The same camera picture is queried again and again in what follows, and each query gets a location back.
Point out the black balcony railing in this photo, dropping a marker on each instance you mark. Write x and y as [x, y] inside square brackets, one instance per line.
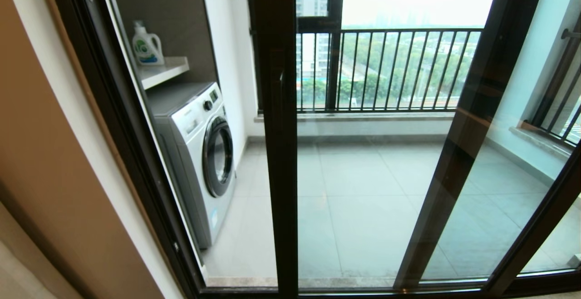
[408, 30]

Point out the white detergent bottle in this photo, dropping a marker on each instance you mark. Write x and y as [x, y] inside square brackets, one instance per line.
[147, 49]

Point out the silver front-load washing machine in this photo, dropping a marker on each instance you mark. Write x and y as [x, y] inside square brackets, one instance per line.
[190, 167]

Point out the black side window railing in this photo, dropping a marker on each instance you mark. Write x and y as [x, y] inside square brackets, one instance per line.
[547, 95]

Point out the white wall shelf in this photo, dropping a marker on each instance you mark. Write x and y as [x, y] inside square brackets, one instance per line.
[161, 72]

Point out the dark framed sliding glass door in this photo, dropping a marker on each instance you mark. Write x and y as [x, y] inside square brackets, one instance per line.
[86, 40]

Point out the dark-framed sliding glass door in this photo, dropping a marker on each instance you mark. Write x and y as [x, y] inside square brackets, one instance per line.
[281, 190]

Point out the round dark washer door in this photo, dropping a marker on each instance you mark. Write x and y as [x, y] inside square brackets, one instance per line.
[219, 157]

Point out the dark window frame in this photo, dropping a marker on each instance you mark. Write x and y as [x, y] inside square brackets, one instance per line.
[335, 63]

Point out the dark washer control knob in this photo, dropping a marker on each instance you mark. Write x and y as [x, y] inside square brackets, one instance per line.
[208, 105]

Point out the dark-framed fixed glass door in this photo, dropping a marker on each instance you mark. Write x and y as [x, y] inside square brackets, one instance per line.
[470, 122]

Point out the stone side window sill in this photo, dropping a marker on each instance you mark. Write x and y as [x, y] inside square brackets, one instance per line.
[544, 141]

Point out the blue white label sticker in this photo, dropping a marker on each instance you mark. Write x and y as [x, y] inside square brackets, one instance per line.
[214, 218]

